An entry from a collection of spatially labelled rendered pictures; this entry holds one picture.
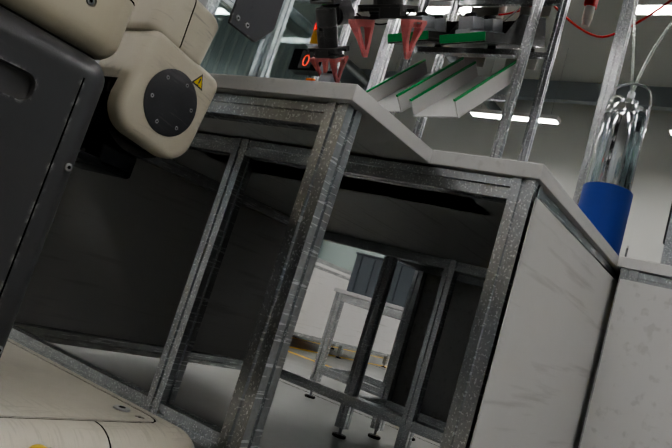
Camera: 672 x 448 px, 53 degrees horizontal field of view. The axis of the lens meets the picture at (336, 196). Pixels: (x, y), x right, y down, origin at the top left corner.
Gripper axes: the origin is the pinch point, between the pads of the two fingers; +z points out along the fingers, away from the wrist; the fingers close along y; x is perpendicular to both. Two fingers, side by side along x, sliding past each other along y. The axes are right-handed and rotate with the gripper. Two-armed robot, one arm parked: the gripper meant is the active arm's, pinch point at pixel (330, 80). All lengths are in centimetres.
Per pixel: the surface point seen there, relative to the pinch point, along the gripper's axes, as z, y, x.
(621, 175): 38, -63, -65
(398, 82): -0.1, -21.9, -0.8
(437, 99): 2.5, -36.3, 4.5
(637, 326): 62, -82, -15
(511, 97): 2, -52, -3
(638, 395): 76, -86, -6
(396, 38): -11.7, -23.0, 1.1
